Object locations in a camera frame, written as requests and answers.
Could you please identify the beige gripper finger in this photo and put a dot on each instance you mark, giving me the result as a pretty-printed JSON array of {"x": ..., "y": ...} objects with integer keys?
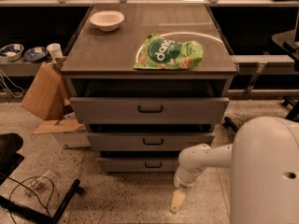
[{"x": 177, "y": 200}]

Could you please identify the grey bottom drawer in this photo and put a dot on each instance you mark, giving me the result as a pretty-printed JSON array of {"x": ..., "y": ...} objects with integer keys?
[{"x": 137, "y": 165}]

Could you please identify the grey drawer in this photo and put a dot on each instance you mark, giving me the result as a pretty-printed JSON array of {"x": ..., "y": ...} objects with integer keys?
[
  {"x": 137, "y": 165},
  {"x": 95, "y": 110},
  {"x": 147, "y": 141}
]

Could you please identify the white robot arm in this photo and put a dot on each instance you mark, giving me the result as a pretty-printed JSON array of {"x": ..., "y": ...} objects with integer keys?
[{"x": 264, "y": 164}]

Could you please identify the grey middle drawer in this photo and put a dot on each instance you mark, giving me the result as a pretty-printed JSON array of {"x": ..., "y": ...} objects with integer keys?
[{"x": 147, "y": 141}]

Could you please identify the grey drawer cabinet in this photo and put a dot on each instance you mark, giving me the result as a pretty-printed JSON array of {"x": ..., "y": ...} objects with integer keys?
[{"x": 102, "y": 65}]

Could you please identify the grey top drawer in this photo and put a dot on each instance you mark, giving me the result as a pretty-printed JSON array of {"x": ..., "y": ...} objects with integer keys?
[{"x": 95, "y": 110}]

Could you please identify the black stand leg right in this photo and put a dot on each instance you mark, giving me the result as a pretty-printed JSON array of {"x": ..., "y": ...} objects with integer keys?
[{"x": 228, "y": 123}]

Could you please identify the white cardboard box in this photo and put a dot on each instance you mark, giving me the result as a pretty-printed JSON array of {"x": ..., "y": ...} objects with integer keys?
[{"x": 67, "y": 132}]

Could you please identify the clear plastic wrapper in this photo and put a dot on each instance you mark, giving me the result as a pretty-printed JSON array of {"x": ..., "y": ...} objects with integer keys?
[{"x": 42, "y": 181}]

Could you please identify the green snack bag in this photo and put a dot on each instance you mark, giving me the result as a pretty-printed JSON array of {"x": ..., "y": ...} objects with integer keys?
[{"x": 159, "y": 52}]

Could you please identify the brown cardboard box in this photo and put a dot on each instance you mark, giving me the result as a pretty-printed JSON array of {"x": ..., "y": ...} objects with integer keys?
[{"x": 47, "y": 95}]

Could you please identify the black chair seat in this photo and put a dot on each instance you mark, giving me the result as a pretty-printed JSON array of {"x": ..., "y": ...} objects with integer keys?
[{"x": 10, "y": 143}]

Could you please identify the white bowl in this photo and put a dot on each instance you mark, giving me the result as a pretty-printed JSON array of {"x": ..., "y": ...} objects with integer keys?
[{"x": 107, "y": 21}]

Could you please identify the white paper cup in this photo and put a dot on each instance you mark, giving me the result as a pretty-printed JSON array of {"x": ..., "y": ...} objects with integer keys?
[{"x": 55, "y": 50}]

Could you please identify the dark blue bowl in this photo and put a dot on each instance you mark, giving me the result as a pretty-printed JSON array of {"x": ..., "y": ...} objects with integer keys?
[{"x": 36, "y": 55}]

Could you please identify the black desk right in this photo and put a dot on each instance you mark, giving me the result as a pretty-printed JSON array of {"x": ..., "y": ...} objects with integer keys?
[{"x": 289, "y": 42}]

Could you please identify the blue patterned bowl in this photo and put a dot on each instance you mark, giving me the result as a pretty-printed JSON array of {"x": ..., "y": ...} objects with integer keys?
[{"x": 11, "y": 52}]

